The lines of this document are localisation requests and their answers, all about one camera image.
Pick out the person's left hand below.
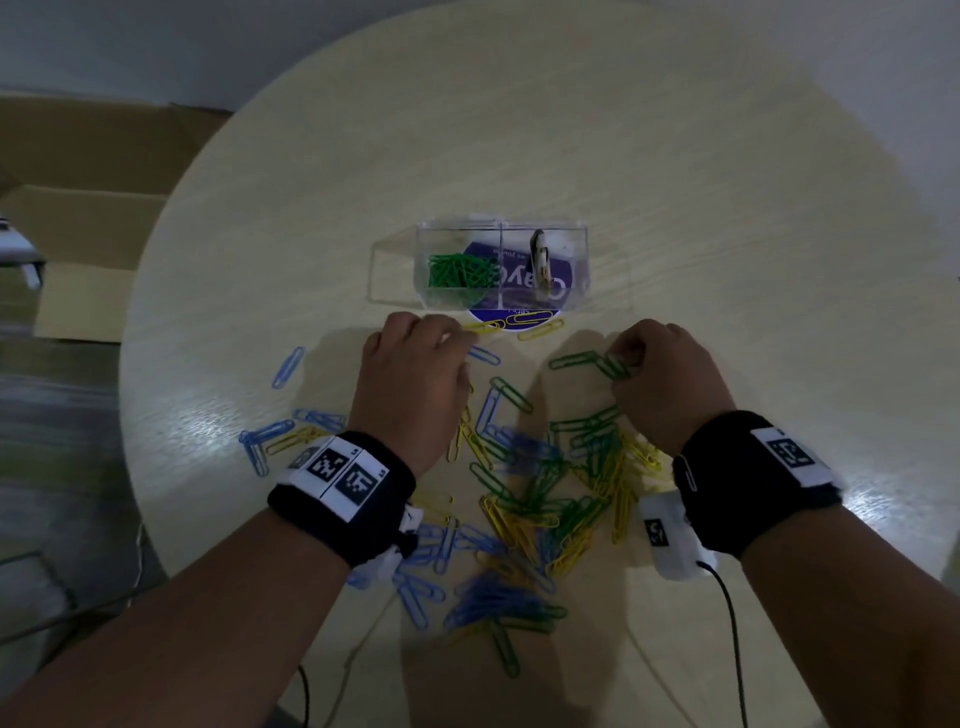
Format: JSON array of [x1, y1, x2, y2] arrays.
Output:
[[348, 311, 481, 478]]

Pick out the person's right hand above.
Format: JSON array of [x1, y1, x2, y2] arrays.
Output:
[[609, 318, 740, 456]]

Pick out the person's right forearm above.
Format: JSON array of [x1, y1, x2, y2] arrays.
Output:
[[738, 502, 960, 728]]

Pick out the person's left forearm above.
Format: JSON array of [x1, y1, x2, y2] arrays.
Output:
[[0, 508, 410, 728]]

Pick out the heap of sorted green clips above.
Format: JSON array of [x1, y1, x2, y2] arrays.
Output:
[[426, 252, 498, 291]]

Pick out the clear plastic divided box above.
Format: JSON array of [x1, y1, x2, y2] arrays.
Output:
[[414, 216, 593, 313]]

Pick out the round purple sticker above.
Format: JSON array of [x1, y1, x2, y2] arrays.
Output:
[[459, 240, 576, 327]]

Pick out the black wristband with square markers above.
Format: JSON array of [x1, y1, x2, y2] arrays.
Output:
[[267, 430, 418, 570], [672, 409, 843, 561]]

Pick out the pile of mixed paper clips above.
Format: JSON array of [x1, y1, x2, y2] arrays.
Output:
[[237, 315, 666, 681]]

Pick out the brown cardboard box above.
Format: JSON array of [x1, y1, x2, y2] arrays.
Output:
[[0, 93, 231, 345]]

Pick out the white object with legs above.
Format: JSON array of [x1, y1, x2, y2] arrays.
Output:
[[0, 216, 48, 291]]

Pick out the white wrist camera unit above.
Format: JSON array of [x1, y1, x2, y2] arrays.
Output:
[[638, 490, 719, 583], [346, 504, 426, 591]]

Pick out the thin floor cable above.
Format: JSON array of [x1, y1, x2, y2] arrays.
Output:
[[0, 522, 151, 648]]

